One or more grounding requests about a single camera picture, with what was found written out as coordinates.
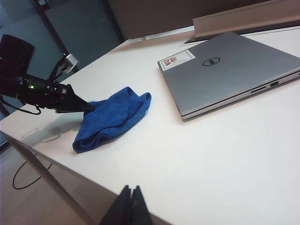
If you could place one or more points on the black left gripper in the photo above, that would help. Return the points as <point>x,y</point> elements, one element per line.
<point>44,93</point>

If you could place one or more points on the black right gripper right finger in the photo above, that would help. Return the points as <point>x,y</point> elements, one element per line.
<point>140,208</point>

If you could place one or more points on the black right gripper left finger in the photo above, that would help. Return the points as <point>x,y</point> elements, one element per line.
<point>120,208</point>

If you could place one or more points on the blue microfiber rag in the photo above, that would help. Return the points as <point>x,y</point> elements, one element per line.
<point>112,117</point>

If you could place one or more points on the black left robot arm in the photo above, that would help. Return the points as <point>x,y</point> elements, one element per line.
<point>14,61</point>

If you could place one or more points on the silver closed laptop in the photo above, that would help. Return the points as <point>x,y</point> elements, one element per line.
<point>222,82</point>

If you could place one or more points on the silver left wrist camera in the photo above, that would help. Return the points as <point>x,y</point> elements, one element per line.
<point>70,61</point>

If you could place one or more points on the white divider bracket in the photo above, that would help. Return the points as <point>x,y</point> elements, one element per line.
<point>155,37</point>

